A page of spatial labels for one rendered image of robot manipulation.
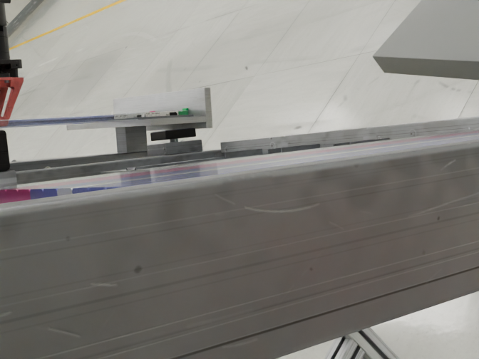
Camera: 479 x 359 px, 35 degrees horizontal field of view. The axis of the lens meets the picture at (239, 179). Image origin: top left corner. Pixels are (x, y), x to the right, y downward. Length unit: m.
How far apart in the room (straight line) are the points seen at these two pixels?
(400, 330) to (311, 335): 1.46
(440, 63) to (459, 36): 0.05
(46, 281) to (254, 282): 0.07
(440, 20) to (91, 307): 1.09
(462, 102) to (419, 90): 0.21
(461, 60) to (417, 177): 0.85
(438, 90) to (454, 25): 1.08
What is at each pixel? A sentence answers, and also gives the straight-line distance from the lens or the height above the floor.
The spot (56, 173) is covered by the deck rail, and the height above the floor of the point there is 0.89.
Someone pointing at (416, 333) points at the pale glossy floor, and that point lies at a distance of 1.69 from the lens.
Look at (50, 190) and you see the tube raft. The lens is 0.32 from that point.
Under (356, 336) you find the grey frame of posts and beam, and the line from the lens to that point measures 1.30.
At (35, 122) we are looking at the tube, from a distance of 1.16.
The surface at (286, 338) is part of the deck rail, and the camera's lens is 0.26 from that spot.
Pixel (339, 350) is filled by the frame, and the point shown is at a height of 0.32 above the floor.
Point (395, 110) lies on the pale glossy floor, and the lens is 2.34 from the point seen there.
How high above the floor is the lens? 1.16
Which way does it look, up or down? 26 degrees down
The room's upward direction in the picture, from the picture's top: 43 degrees counter-clockwise
